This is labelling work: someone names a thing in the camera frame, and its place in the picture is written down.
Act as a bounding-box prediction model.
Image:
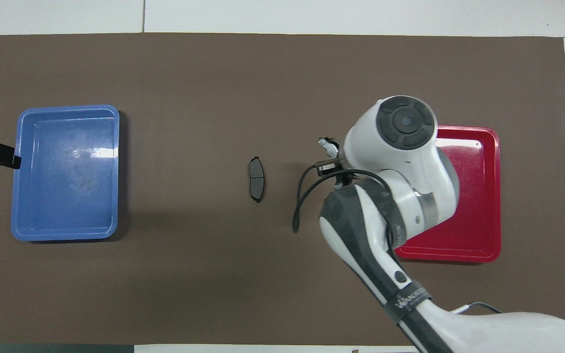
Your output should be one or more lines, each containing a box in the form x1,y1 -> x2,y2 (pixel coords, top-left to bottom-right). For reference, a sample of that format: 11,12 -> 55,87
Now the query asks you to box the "curved brake shoe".
317,138 -> 343,160

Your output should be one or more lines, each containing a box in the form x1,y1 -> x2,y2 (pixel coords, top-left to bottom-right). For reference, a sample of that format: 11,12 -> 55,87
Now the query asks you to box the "blue plastic tray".
11,104 -> 120,242

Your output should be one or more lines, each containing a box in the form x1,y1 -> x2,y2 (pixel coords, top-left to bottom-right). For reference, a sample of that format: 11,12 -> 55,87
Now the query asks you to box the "thin cable with metal plug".
451,301 -> 503,315

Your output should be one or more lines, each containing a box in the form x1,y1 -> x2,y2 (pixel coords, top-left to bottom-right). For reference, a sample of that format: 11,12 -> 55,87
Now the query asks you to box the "brown table mat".
0,32 -> 565,347

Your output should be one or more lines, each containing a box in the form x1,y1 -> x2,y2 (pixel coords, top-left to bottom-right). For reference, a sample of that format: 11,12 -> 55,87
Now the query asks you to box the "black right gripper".
316,159 -> 357,191

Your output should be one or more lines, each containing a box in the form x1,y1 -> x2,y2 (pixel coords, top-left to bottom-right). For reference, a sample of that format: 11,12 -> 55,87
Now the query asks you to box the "red plastic tray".
393,125 -> 501,263

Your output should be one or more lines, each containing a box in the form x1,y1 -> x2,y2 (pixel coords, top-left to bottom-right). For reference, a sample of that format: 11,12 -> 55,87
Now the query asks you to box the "dark brake pad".
248,156 -> 265,203

